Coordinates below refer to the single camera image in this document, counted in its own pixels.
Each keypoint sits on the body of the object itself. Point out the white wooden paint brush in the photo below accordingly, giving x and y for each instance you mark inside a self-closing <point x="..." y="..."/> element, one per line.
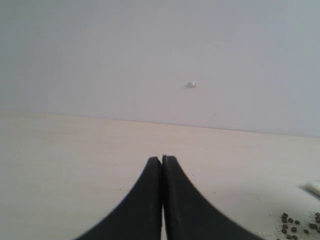
<point x="312" y="186"/>

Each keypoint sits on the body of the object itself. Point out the white wall plug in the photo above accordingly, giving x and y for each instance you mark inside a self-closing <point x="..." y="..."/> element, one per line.
<point x="192" y="85"/>

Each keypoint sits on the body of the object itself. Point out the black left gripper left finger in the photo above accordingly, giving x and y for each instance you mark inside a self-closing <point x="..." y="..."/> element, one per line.
<point x="139" y="215"/>

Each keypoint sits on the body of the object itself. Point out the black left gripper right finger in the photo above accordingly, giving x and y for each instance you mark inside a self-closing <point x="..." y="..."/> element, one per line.
<point x="188" y="215"/>

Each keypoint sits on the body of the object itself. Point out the brown beans and white grains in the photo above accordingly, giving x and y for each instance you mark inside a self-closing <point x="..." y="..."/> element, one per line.
<point x="290" y="227"/>

